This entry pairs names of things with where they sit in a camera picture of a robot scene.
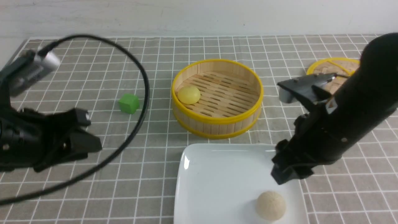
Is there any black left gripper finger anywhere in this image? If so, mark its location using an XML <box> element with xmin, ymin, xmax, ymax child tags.
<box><xmin>61</xmin><ymin>108</ymin><xmax>91</xmax><ymax>137</ymax></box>
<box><xmin>34</xmin><ymin>129</ymin><xmax>102</xmax><ymax>172</ymax></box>

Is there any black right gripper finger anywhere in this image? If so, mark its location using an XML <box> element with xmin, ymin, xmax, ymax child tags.
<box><xmin>271</xmin><ymin>164</ymin><xmax>313</xmax><ymax>185</ymax></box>

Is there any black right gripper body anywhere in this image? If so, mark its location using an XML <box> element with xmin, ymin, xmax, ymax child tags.
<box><xmin>272</xmin><ymin>114</ymin><xmax>336</xmax><ymax>171</ymax></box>

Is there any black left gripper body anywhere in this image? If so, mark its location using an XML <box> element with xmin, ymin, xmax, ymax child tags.
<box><xmin>1</xmin><ymin>107</ymin><xmax>67</xmax><ymax>172</ymax></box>

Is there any beige steamed bun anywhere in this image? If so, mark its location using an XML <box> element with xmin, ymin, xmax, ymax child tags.
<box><xmin>255</xmin><ymin>191</ymin><xmax>287</xmax><ymax>221</ymax></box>

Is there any yellow steamed bun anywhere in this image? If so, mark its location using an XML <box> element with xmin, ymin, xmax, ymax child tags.
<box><xmin>177</xmin><ymin>86</ymin><xmax>201</xmax><ymax>105</ymax></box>

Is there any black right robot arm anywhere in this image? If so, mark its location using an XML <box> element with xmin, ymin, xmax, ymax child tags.
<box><xmin>271</xmin><ymin>33</ymin><xmax>398</xmax><ymax>185</ymax></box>

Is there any white square plate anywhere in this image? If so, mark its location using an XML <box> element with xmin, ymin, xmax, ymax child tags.
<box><xmin>174</xmin><ymin>143</ymin><xmax>309</xmax><ymax>224</ymax></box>

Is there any green cube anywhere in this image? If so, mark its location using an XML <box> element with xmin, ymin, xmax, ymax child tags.
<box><xmin>118</xmin><ymin>94</ymin><xmax>140</xmax><ymax>114</ymax></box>

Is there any grey checkered tablecloth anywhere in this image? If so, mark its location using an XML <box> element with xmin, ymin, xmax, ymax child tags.
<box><xmin>1</xmin><ymin>34</ymin><xmax>397</xmax><ymax>224</ymax></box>

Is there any bamboo steamer basket yellow rim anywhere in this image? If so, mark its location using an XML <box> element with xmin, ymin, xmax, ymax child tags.
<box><xmin>171</xmin><ymin>59</ymin><xmax>264</xmax><ymax>139</ymax></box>

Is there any bamboo steamer lid yellow rim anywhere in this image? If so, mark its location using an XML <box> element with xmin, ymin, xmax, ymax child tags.
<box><xmin>307</xmin><ymin>57</ymin><xmax>359</xmax><ymax>94</ymax></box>

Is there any black left camera cable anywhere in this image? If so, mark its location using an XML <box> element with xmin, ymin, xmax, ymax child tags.
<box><xmin>0</xmin><ymin>34</ymin><xmax>150</xmax><ymax>206</ymax></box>

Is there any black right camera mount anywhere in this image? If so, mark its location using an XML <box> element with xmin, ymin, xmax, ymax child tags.
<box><xmin>277</xmin><ymin>73</ymin><xmax>337</xmax><ymax>112</ymax></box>

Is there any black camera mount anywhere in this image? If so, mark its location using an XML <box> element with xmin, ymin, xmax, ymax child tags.
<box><xmin>0</xmin><ymin>50</ymin><xmax>36</xmax><ymax>107</ymax></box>
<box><xmin>277</xmin><ymin>73</ymin><xmax>337</xmax><ymax>112</ymax></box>

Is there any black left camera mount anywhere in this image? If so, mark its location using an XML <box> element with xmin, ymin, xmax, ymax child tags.
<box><xmin>0</xmin><ymin>50</ymin><xmax>36</xmax><ymax>107</ymax></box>

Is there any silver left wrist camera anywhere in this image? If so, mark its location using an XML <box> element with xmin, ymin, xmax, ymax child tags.
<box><xmin>15</xmin><ymin>52</ymin><xmax>61</xmax><ymax>97</ymax></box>

